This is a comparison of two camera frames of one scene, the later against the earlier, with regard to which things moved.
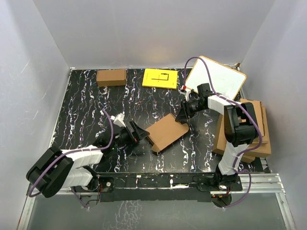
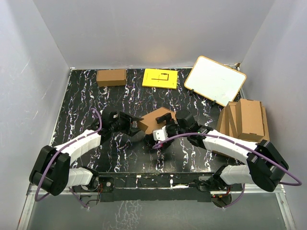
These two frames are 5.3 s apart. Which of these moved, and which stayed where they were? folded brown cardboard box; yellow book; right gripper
Moved: right gripper
Stayed: yellow book; folded brown cardboard box
